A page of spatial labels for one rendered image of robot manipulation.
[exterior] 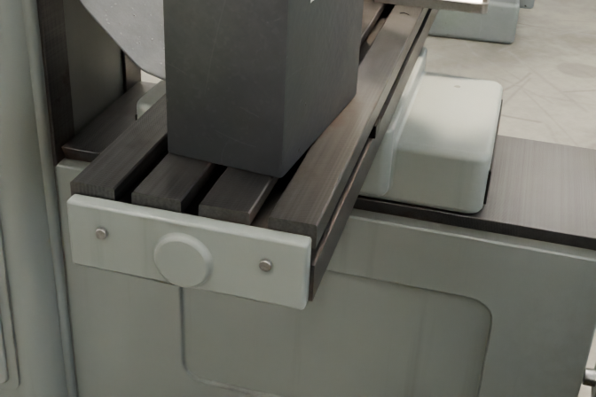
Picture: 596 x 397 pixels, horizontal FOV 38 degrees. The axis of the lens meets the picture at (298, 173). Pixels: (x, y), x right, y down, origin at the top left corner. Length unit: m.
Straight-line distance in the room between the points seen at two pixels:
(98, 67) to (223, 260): 0.70
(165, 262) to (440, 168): 0.48
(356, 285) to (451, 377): 0.20
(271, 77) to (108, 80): 0.71
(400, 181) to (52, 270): 0.57
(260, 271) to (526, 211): 0.54
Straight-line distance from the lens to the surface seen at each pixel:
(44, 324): 1.44
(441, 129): 1.18
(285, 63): 0.74
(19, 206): 1.32
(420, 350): 1.29
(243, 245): 0.74
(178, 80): 0.80
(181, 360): 1.42
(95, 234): 0.79
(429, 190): 1.15
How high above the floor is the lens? 1.34
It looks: 28 degrees down
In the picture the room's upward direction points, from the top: 3 degrees clockwise
